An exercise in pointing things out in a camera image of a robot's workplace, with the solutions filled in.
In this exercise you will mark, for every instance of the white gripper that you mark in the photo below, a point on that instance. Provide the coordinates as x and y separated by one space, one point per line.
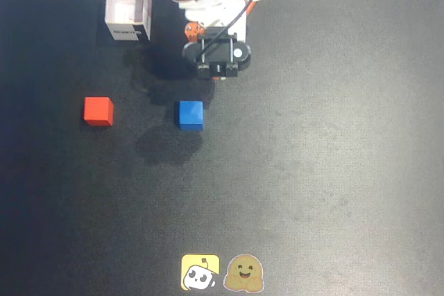
191 32

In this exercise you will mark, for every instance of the yellow robot sticker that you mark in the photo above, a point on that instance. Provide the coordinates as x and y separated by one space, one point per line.
200 271

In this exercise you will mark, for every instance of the white cardboard box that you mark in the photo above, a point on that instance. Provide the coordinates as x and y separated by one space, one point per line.
126 5

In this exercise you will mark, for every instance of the red cube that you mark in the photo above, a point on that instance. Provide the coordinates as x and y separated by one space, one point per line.
98 111

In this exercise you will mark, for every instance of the blue cube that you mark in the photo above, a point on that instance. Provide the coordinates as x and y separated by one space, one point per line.
190 115

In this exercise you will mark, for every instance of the hugging face emoji sticker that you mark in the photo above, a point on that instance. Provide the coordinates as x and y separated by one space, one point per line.
243 272

